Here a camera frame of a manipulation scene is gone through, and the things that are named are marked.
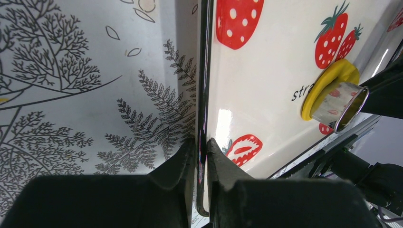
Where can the floral table mat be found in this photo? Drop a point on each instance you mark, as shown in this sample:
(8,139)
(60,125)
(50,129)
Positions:
(93,87)

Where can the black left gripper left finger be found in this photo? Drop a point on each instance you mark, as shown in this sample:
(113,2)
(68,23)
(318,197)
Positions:
(160,199)

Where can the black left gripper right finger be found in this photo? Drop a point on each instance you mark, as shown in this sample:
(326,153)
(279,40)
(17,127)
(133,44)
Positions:
(238,200)

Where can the small glass cup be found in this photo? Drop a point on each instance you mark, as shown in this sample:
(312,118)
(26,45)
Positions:
(338,104)

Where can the yellow dough piece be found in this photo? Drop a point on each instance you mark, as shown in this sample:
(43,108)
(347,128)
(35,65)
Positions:
(339,71)

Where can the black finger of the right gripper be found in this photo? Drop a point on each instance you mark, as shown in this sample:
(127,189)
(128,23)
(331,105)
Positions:
(386,92)

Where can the white strawberry tray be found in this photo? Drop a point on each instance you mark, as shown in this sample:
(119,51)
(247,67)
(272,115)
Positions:
(259,60)

